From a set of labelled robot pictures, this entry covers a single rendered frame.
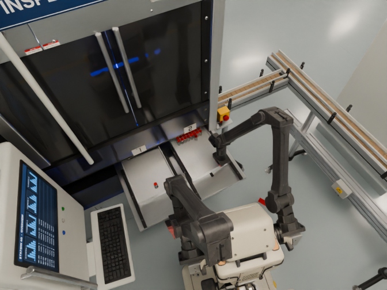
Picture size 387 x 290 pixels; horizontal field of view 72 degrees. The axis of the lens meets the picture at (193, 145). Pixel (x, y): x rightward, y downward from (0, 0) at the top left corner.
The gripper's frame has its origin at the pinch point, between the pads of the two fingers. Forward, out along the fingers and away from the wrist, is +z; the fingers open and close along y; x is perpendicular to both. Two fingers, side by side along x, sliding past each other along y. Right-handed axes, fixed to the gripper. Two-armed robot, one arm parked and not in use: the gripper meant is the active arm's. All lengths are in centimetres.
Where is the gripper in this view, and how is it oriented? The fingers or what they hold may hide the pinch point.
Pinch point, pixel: (221, 165)
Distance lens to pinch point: 164.7
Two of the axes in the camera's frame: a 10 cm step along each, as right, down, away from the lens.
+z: 0.9, 6.1, 7.8
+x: -8.7, 4.3, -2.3
